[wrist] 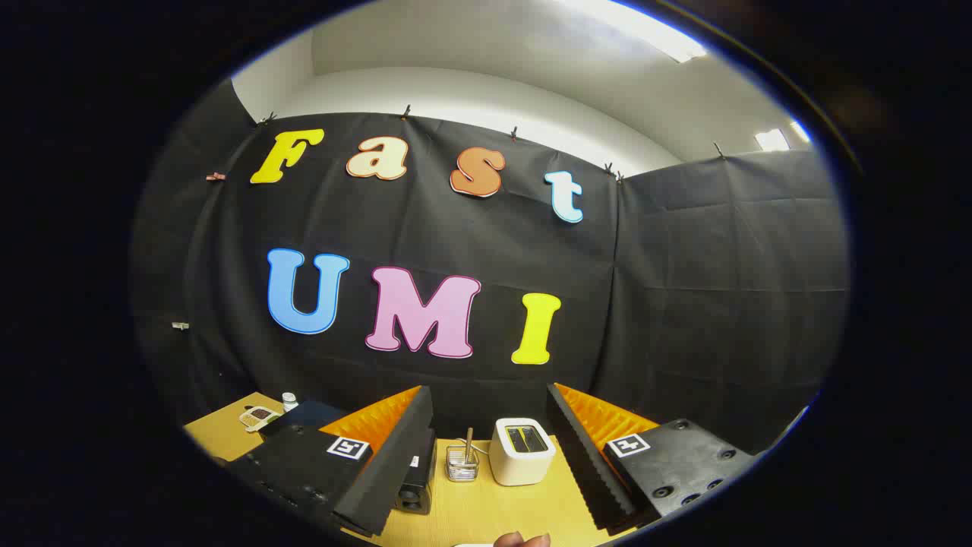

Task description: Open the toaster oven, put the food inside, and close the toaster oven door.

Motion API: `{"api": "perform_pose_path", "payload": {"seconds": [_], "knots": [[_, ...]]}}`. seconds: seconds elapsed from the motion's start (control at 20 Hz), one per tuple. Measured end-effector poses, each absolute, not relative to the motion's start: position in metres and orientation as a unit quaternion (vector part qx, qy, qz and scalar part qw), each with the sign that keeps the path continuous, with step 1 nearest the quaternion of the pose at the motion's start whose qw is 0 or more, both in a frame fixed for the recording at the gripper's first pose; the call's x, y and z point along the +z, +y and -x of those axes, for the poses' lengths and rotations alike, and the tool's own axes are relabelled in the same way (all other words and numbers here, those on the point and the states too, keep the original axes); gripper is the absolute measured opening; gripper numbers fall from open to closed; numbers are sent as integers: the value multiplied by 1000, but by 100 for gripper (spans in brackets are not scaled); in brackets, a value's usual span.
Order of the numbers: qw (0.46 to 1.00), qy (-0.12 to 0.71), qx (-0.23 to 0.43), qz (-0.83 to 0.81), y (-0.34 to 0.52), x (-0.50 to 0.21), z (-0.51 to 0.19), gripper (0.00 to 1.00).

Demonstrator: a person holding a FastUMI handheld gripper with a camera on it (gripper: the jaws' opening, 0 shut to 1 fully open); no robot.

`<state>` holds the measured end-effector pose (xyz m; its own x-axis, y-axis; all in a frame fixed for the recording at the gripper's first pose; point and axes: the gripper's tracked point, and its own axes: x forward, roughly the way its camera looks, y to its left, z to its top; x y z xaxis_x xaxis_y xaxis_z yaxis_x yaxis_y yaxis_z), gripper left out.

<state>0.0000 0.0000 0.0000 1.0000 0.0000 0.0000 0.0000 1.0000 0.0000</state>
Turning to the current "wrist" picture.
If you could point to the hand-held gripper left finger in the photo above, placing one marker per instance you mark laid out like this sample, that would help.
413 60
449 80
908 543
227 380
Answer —
395 463

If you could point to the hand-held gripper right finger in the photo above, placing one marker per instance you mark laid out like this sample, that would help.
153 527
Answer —
585 463

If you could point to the black toaster oven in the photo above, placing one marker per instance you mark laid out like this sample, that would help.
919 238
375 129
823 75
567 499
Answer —
414 494

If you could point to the white pop-up toaster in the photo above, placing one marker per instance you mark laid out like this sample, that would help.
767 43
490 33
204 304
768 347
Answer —
520 460

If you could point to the wooden stick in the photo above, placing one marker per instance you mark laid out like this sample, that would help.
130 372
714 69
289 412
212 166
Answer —
469 441

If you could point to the small white bottle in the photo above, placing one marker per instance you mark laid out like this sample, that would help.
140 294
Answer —
289 402

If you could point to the white snack tray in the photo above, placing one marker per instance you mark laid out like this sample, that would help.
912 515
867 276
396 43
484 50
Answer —
258 418

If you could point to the ceiling light panel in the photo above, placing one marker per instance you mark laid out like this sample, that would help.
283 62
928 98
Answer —
771 140

